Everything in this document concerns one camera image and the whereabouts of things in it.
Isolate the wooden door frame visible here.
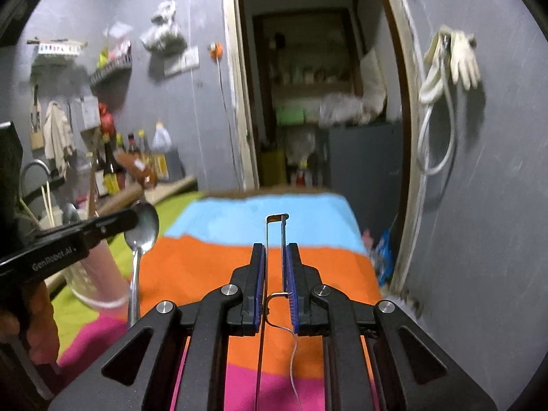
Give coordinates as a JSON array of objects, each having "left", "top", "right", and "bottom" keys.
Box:
[{"left": 220, "top": 0, "right": 429, "bottom": 296}]

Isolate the white wall socket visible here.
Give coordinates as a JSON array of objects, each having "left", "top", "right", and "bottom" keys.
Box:
[{"left": 165, "top": 47, "right": 200, "bottom": 78}]

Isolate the person's left hand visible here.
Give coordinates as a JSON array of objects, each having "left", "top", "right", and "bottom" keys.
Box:
[{"left": 0, "top": 283, "right": 61, "bottom": 368}]

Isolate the white wall basket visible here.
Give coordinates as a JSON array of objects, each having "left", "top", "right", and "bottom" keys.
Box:
[{"left": 28, "top": 38, "right": 87, "bottom": 57}]

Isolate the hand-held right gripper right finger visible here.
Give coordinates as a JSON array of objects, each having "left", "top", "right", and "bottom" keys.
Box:
[{"left": 286, "top": 242, "right": 499, "bottom": 411}]

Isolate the white plastic jug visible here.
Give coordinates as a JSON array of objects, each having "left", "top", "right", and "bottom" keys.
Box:
[{"left": 152, "top": 121, "right": 173, "bottom": 151}]

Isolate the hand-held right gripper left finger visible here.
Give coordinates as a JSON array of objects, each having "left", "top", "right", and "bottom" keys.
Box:
[{"left": 47, "top": 242, "right": 267, "bottom": 411}]

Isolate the wooden chopstick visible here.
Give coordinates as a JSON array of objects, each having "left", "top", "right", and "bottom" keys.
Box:
[
  {"left": 19, "top": 198, "right": 40, "bottom": 224},
  {"left": 41, "top": 181, "right": 51, "bottom": 228},
  {"left": 46, "top": 181, "right": 57, "bottom": 227}
]

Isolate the metal wire peeler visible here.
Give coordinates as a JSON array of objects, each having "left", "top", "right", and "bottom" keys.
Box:
[{"left": 254, "top": 213, "right": 302, "bottom": 411}]

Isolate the wire wall rack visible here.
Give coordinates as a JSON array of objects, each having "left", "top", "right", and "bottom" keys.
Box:
[{"left": 88, "top": 53, "right": 133, "bottom": 90}]

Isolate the blue packet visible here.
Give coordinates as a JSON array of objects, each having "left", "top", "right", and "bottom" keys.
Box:
[{"left": 370, "top": 227, "right": 397, "bottom": 288}]

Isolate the dark grey cabinet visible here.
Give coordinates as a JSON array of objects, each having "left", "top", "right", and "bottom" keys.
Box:
[{"left": 327, "top": 122, "right": 403, "bottom": 240}]

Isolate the brown labelled bottle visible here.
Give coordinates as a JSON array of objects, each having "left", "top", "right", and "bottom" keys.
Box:
[{"left": 115, "top": 150, "right": 157, "bottom": 189}]

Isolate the striped multicolour blanket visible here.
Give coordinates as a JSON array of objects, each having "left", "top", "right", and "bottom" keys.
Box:
[{"left": 53, "top": 192, "right": 382, "bottom": 411}]

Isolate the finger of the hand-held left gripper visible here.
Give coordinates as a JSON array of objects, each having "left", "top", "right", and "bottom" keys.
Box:
[{"left": 83, "top": 208, "right": 139, "bottom": 250}]

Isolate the yellow oil bottle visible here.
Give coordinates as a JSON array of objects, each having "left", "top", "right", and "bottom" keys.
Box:
[{"left": 151, "top": 150, "right": 169, "bottom": 180}]

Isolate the metal faucet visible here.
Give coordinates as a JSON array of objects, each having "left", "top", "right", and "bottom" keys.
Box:
[{"left": 21, "top": 159, "right": 53, "bottom": 200}]

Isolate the crumpled clear plastic bag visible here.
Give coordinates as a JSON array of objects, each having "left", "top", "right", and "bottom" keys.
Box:
[{"left": 319, "top": 92, "right": 386, "bottom": 129}]

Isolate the yellow bin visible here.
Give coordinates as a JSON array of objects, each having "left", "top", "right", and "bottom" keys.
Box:
[{"left": 261, "top": 150, "right": 287, "bottom": 187}]

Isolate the hanging grey plastic bag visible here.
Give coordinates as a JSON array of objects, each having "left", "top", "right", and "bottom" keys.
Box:
[{"left": 140, "top": 0, "right": 187, "bottom": 54}]

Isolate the hanging white towel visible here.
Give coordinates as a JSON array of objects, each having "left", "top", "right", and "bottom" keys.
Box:
[{"left": 43, "top": 100, "right": 74, "bottom": 173}]

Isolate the clear glass cup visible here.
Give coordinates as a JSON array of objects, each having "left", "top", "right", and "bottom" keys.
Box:
[{"left": 38, "top": 216, "right": 131, "bottom": 310}]

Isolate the dark square box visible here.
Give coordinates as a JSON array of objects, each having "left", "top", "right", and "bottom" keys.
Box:
[{"left": 166, "top": 149, "right": 186, "bottom": 179}]

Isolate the green box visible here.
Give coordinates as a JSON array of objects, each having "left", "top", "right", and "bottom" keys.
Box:
[{"left": 276, "top": 105, "right": 306, "bottom": 126}]

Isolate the white hose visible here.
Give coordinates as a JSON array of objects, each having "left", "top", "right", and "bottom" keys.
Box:
[{"left": 416, "top": 73, "right": 457, "bottom": 176}]

